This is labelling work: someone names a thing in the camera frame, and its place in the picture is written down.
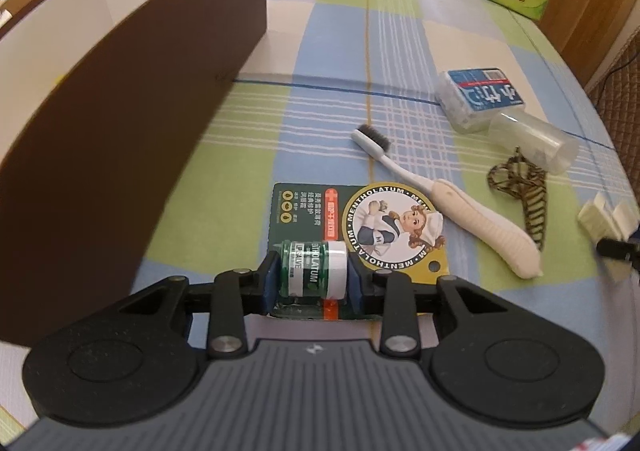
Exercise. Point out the white toothbrush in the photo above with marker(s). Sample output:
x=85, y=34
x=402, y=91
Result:
x=480, y=226

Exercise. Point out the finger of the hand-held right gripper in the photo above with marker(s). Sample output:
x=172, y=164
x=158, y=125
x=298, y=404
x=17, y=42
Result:
x=636, y=232
x=620, y=251

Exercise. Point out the clear plastic tube container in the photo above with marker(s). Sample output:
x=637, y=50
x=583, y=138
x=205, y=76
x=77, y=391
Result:
x=530, y=141

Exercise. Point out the white plastic clip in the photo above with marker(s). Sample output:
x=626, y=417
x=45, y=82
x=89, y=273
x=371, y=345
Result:
x=597, y=218

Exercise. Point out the green lip balm card pack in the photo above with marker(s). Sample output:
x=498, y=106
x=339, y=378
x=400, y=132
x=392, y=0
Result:
x=380, y=226

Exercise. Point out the blue label floss box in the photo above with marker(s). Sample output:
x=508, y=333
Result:
x=480, y=91

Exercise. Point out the chair with brown quilted cover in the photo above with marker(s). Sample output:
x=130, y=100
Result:
x=620, y=101

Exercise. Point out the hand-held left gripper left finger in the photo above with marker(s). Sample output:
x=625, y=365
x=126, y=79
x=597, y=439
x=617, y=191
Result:
x=270, y=281

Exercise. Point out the tiger striped hair claw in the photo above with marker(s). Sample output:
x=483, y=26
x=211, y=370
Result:
x=532, y=211

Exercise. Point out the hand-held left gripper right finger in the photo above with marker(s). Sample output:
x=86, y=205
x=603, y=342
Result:
x=354, y=286

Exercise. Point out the brown storage box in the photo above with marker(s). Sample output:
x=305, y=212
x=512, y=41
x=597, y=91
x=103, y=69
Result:
x=125, y=156

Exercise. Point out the checked cloth desktop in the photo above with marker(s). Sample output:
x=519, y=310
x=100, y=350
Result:
x=325, y=56

